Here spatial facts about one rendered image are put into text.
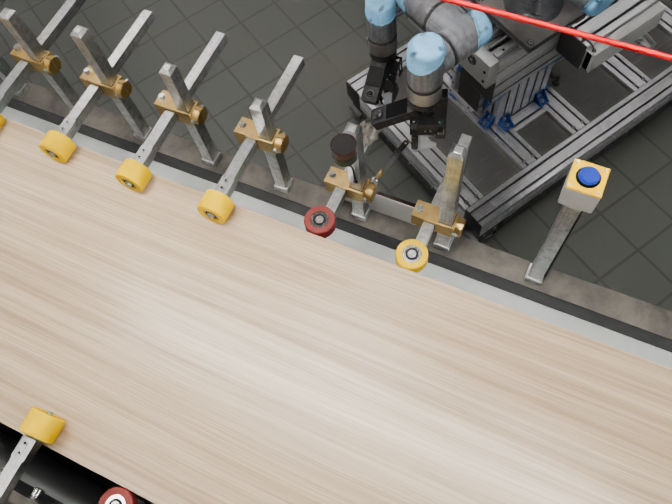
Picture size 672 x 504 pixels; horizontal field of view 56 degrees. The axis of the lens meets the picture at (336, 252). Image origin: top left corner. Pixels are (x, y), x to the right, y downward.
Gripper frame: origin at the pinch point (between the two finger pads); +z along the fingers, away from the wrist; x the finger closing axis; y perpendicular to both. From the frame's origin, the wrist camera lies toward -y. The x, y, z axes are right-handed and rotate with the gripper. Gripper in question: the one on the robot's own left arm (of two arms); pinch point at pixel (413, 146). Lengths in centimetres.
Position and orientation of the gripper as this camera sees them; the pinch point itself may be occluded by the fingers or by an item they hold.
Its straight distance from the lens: 157.5
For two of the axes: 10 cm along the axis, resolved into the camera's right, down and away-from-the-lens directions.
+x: 0.7, -9.1, 4.0
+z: 1.0, 4.1, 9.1
